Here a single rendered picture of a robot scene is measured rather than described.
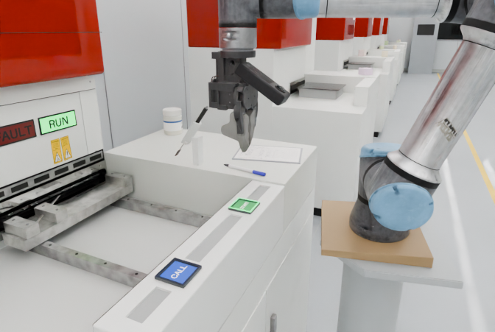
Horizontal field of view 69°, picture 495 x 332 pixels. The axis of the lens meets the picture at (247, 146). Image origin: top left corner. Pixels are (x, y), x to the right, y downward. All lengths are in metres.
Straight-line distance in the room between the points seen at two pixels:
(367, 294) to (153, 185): 0.69
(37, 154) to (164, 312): 0.67
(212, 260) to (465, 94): 0.54
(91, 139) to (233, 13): 0.69
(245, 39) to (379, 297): 0.73
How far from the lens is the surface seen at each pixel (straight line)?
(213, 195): 1.05
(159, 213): 1.10
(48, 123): 1.12
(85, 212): 1.10
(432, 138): 0.77
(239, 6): 0.71
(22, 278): 0.99
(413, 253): 0.96
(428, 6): 0.86
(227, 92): 0.73
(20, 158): 1.09
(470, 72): 0.76
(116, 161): 1.24
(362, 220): 0.97
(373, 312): 1.10
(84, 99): 1.20
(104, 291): 0.87
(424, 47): 12.97
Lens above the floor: 1.35
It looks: 18 degrees down
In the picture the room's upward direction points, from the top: straight up
